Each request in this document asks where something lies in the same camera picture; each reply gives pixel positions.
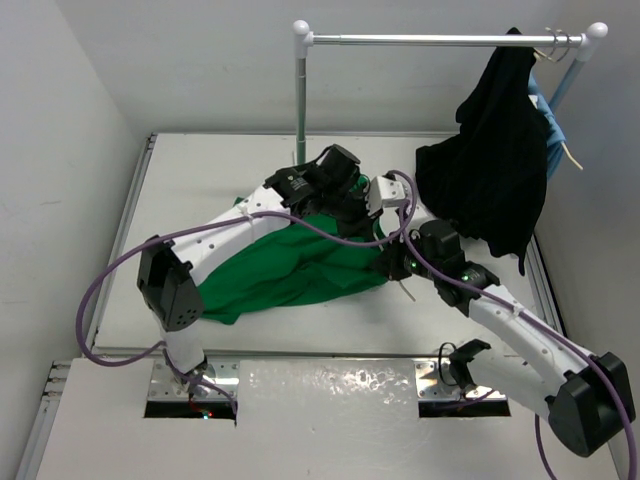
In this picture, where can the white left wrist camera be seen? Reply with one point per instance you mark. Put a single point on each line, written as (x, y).
(388, 192)

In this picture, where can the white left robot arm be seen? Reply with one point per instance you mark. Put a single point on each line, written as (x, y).
(171, 270)

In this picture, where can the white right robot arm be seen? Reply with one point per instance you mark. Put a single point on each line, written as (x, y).
(585, 399)

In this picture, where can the black hanging t-shirt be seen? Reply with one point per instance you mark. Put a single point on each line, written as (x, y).
(490, 180)

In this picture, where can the green t-shirt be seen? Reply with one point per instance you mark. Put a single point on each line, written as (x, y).
(290, 267)

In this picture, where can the silver clothes rack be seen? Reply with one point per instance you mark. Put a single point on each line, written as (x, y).
(304, 38)

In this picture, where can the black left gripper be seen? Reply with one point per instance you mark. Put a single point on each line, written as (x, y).
(362, 225)

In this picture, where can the light blue hanging shirt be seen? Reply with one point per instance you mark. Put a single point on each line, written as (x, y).
(555, 138)

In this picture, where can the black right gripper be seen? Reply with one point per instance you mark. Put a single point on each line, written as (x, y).
(388, 263)

